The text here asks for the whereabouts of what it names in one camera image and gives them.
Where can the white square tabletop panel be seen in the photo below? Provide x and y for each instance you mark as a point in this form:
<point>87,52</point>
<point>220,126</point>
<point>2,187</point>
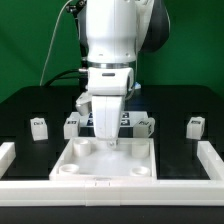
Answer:
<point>86,158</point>

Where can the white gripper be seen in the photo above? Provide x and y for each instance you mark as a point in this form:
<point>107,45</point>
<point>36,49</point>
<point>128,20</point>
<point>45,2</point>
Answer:
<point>108,88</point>

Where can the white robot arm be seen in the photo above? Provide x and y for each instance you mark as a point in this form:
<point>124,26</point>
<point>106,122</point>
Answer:
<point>115,31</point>

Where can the white fiducial marker plate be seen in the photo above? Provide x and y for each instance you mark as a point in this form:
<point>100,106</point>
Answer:
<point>129,119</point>

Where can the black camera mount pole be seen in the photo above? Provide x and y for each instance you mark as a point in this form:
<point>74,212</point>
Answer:
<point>78,10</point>

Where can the white U-shaped fence frame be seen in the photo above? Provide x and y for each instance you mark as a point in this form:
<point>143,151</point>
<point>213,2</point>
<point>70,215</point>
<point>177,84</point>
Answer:
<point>130,191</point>

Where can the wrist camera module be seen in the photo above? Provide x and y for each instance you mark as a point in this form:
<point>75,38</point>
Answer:
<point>84,104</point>

